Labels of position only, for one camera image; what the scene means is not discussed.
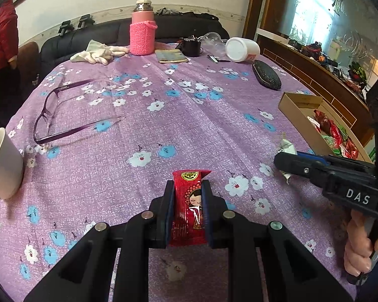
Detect black bag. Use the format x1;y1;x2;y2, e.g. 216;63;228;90
179;12;223;22

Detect pink knit-sleeved bottle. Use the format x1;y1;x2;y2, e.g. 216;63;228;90
129;0;158;55

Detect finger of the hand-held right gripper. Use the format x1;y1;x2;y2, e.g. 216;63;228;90
274;153;334;190
298;151;376;172

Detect white mug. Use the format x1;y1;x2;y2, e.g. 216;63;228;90
0;127;25;208

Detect black glasses case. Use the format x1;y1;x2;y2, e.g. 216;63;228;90
252;60;282;90

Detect black sofa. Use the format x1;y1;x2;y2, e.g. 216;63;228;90
39;14;230;79

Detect brown chair back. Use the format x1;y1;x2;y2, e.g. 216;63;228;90
17;41;41;89

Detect cream snack packet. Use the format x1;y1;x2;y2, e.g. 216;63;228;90
277;134;298;184

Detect black clamp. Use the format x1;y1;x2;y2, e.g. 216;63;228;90
77;14;96;29
57;20;74;36

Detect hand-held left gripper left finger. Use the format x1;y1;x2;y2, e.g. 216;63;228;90
23;180;175;302

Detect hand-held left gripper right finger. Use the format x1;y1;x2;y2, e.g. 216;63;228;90
202;179;355;302

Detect wooden brick-pattern counter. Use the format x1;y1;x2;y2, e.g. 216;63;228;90
242;0;378;147

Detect red figure-print snack packet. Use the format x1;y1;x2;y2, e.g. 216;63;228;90
168;169;213;247

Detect purple eyeglasses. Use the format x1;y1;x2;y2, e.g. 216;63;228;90
33;79;127;145

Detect white board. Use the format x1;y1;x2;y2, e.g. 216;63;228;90
257;28;287;43

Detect etched glass panel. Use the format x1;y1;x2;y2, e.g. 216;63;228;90
275;0;378;79

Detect clear plastic cup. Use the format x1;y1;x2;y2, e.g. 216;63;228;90
202;32;229;57

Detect green gloves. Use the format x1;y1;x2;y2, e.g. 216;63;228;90
348;63;369;87

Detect shallow cardboard box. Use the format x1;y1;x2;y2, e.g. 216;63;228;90
278;92;374;164

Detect person's right hand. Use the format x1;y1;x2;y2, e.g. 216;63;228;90
344;218;378;277

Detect white plastic jar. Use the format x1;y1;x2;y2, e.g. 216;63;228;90
225;37;261;62

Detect white cloth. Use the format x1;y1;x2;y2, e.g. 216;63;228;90
70;39;131;66

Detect purple floral tablecloth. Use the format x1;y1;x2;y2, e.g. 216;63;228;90
0;41;358;302

